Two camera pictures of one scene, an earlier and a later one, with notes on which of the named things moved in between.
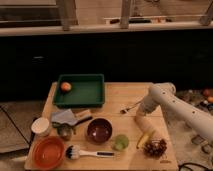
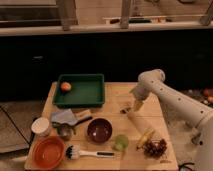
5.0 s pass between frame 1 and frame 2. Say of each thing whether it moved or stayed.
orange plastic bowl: stayed
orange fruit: stayed
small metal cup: stayed
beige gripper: moved
